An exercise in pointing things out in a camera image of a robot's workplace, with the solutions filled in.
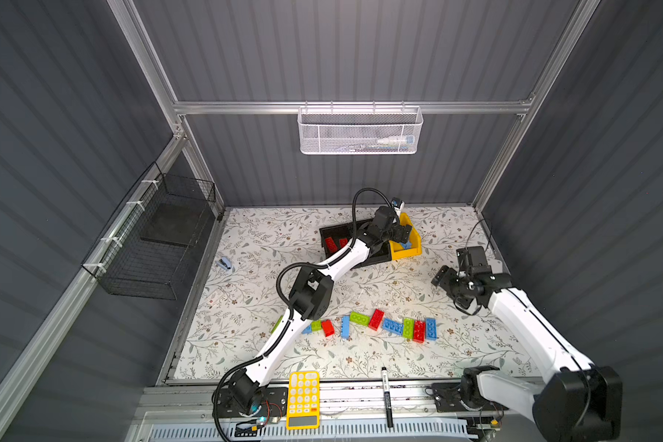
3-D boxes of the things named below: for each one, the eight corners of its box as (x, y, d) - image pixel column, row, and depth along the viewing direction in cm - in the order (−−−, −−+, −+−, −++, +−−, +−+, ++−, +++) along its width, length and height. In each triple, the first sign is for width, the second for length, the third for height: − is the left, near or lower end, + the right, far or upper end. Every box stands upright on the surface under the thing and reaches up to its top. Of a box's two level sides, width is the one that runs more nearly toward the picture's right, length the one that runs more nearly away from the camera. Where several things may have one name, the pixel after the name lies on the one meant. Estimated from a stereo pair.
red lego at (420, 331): (413, 341, 86) (415, 339, 84) (414, 322, 90) (415, 319, 88) (423, 344, 85) (425, 341, 84) (424, 324, 90) (425, 321, 88)
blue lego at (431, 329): (425, 339, 86) (427, 337, 85) (425, 319, 91) (427, 316, 89) (435, 341, 86) (437, 339, 84) (435, 321, 90) (436, 318, 89)
